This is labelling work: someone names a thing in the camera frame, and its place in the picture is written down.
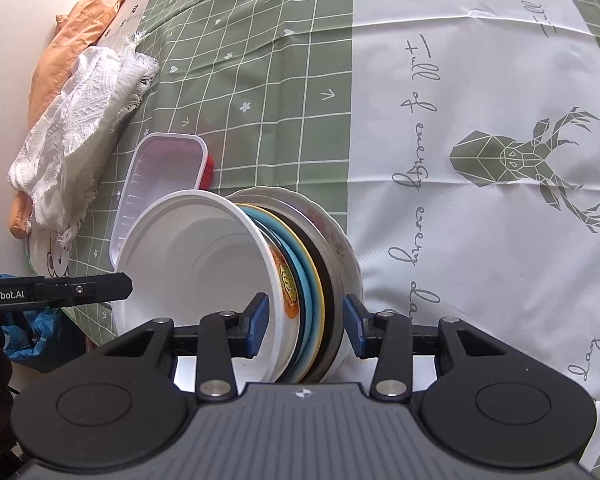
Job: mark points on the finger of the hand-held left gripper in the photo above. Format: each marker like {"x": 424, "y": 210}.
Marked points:
{"x": 90, "y": 287}

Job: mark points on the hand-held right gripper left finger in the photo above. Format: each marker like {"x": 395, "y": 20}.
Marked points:
{"x": 260, "y": 321}

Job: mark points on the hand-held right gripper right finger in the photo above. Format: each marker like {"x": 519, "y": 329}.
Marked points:
{"x": 353, "y": 321}

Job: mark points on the black plate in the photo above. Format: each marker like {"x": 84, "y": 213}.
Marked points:
{"x": 329, "y": 310}

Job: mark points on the yellow-rimmed plate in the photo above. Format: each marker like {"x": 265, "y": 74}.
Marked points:
{"x": 322, "y": 305}

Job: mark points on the steel plate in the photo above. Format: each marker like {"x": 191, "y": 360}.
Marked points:
{"x": 339, "y": 285}

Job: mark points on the blue enamel bowl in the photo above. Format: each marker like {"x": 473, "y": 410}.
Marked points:
{"x": 306, "y": 301}

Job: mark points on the stack of plates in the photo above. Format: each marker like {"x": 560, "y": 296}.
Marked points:
{"x": 342, "y": 245}

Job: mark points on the white paper bowl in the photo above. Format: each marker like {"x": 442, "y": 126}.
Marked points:
{"x": 190, "y": 270}

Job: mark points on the blue plastic bag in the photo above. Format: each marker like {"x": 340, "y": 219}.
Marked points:
{"x": 40, "y": 330}

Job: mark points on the white cartoon print plate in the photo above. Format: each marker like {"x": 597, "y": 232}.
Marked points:
{"x": 50, "y": 260}

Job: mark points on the clear plastic food container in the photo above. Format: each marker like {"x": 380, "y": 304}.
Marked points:
{"x": 150, "y": 180}

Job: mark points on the red plastic lid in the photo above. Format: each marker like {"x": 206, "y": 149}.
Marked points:
{"x": 209, "y": 172}

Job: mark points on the white fringed cloth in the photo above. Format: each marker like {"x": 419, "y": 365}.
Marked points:
{"x": 80, "y": 130}

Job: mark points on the orange cloth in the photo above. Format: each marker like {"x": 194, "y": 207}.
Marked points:
{"x": 75, "y": 45}

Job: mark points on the green white printed tablecloth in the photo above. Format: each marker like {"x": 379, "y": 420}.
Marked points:
{"x": 430, "y": 60}

